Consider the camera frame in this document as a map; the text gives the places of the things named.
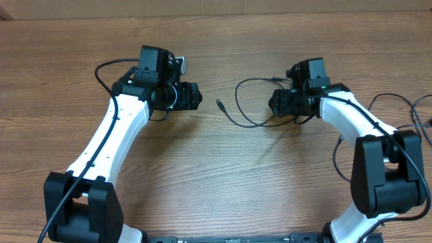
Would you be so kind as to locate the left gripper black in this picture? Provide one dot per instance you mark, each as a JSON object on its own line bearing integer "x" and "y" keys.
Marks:
{"x": 190, "y": 92}

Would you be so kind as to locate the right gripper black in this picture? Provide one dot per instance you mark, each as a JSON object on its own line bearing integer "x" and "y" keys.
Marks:
{"x": 281, "y": 106}

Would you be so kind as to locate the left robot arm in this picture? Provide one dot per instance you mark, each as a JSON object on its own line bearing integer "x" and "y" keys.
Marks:
{"x": 81, "y": 204}

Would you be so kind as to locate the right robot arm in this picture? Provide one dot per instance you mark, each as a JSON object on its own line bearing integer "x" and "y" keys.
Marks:
{"x": 387, "y": 180}

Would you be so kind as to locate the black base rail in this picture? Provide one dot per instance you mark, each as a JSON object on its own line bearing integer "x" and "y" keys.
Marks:
{"x": 292, "y": 238}

